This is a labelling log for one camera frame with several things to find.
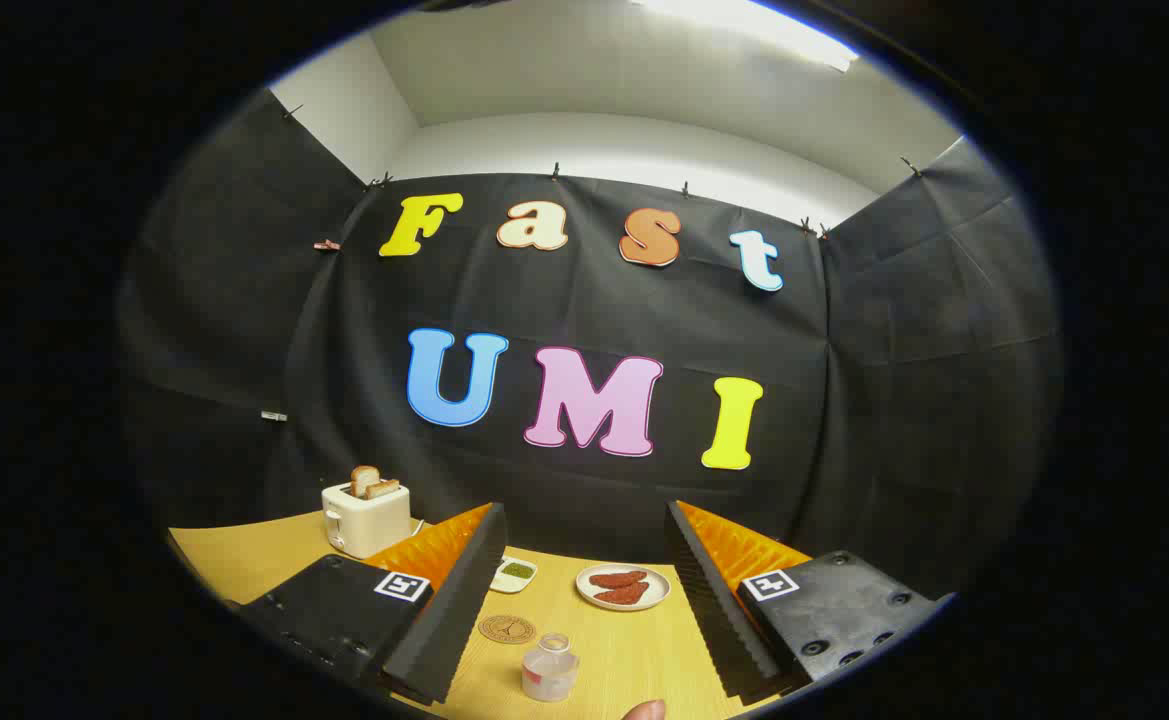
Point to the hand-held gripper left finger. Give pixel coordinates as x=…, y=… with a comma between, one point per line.
x=454, y=620

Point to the round wooden coaster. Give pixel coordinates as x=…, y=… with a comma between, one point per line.
x=506, y=629

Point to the white plate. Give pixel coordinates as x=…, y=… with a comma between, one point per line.
x=660, y=585

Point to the small white seasoning dish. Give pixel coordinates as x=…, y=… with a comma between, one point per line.
x=514, y=575

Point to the black backdrop cloth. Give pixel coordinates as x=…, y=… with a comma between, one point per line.
x=594, y=300

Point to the wooden table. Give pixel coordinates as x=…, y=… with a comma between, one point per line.
x=614, y=660

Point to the cream toaster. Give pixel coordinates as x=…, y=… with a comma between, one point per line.
x=369, y=520

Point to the toast slice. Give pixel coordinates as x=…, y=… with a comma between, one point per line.
x=364, y=480
x=384, y=489

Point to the red sausage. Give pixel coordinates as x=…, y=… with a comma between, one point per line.
x=624, y=595
x=616, y=579

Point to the clear juice bottle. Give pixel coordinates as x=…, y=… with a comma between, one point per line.
x=549, y=675

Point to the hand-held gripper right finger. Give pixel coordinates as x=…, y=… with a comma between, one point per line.
x=719, y=620

